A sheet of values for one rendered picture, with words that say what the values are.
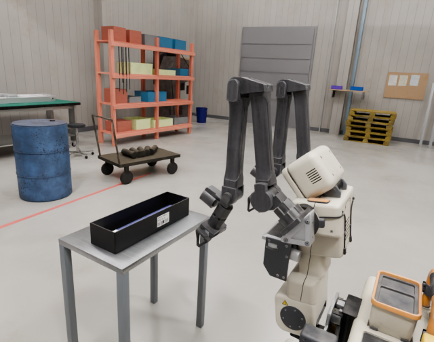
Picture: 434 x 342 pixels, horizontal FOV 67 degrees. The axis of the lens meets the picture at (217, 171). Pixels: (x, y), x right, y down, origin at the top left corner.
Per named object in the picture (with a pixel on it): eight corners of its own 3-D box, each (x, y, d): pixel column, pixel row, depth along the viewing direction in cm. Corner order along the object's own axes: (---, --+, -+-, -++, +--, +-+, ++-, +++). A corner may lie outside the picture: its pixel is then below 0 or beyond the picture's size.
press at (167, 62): (171, 120, 1140) (173, 47, 1073) (198, 123, 1094) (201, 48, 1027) (148, 123, 1034) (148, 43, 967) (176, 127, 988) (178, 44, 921)
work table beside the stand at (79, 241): (203, 324, 221) (209, 216, 199) (126, 408, 163) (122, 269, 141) (153, 298, 243) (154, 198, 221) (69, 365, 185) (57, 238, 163)
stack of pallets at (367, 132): (390, 142, 969) (397, 111, 944) (390, 146, 896) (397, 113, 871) (346, 136, 1024) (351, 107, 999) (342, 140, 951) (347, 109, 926)
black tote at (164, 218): (115, 254, 152) (114, 233, 148) (90, 243, 160) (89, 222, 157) (188, 214, 199) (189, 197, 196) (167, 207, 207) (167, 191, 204)
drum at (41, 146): (54, 182, 471) (48, 116, 444) (83, 193, 440) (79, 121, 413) (8, 195, 419) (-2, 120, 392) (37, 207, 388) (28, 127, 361)
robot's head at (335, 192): (348, 204, 125) (349, 178, 123) (342, 214, 115) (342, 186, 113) (329, 202, 129) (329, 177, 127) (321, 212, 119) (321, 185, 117)
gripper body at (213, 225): (199, 226, 123) (207, 212, 120) (213, 218, 132) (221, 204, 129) (211, 237, 121) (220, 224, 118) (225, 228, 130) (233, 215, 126)
